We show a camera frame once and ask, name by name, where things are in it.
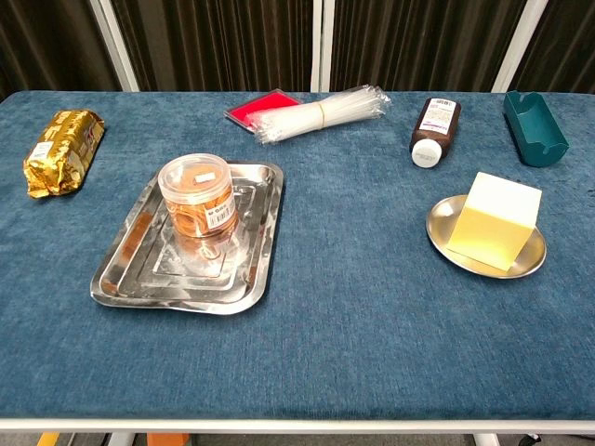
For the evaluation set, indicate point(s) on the yellow cube block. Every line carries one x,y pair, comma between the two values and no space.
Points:
493,227

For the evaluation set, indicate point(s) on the white partition frame post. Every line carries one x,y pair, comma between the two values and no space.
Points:
114,42
520,42
322,42

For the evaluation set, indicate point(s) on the rectangular stainless steel tray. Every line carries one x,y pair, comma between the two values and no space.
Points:
139,279

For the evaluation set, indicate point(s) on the clear jar of rubber bands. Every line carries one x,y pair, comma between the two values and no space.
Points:
195,195

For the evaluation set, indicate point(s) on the teal plastic holder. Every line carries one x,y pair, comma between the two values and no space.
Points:
539,139

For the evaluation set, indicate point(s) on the blue velvet tablecloth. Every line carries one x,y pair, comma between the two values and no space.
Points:
348,325

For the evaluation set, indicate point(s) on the round stainless steel plate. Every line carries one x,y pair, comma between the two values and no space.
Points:
441,223

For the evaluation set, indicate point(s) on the bundle of clear wrapped straws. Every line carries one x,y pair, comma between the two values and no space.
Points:
316,116

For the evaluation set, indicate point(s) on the red flat plastic case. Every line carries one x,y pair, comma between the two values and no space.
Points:
265,103

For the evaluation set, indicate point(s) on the brown bottle with white cap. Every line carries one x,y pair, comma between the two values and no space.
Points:
434,125

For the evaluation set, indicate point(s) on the orange box under table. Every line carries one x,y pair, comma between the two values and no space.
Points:
167,440

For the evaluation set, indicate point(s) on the gold foil snack package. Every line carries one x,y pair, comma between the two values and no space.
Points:
60,153

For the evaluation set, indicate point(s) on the white table frame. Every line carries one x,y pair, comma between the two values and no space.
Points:
297,426

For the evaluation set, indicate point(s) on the dark brown curtain panel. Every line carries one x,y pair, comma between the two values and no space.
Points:
214,42
567,42
46,42
418,42

